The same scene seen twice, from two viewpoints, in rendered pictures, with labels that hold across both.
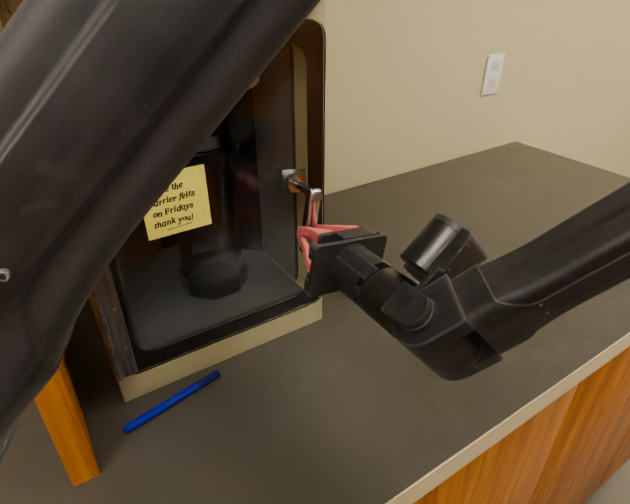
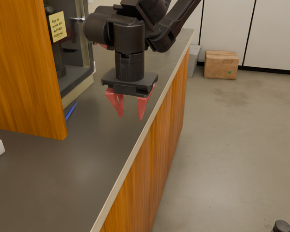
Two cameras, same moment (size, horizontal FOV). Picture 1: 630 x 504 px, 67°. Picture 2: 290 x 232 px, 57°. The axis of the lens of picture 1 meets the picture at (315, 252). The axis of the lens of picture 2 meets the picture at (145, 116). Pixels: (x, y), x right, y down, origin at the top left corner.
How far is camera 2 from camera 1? 0.58 m
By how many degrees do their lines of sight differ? 34
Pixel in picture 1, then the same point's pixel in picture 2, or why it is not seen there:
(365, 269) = not seen: hidden behind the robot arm
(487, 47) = not seen: outside the picture
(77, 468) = (63, 130)
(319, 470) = (133, 107)
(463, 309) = (166, 26)
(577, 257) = (185, 5)
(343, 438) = (132, 99)
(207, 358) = (69, 99)
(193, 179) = (61, 17)
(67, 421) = (60, 107)
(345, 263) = not seen: hidden behind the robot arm
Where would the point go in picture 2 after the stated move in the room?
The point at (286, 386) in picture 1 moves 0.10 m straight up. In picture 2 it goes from (102, 97) to (100, 72)
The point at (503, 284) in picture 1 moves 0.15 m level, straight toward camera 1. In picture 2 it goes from (172, 17) to (191, 28)
